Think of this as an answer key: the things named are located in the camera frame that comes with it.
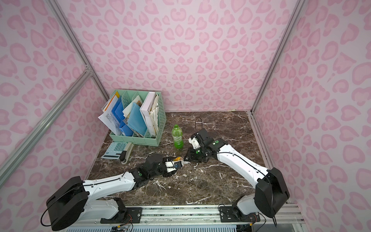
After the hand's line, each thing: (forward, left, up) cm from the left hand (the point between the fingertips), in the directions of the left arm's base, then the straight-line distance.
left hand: (177, 158), depth 82 cm
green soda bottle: (+16, +1, +2) cm, 16 cm away
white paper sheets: (+22, +43, +10) cm, 49 cm away
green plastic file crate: (+41, +35, +11) cm, 55 cm away
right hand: (-3, -4, +4) cm, 7 cm away
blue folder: (+27, +38, +10) cm, 48 cm away
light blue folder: (+22, +26, +8) cm, 35 cm away
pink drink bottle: (-2, -1, +4) cm, 4 cm away
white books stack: (+26, +17, +16) cm, 35 cm away
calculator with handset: (+10, +38, -8) cm, 40 cm away
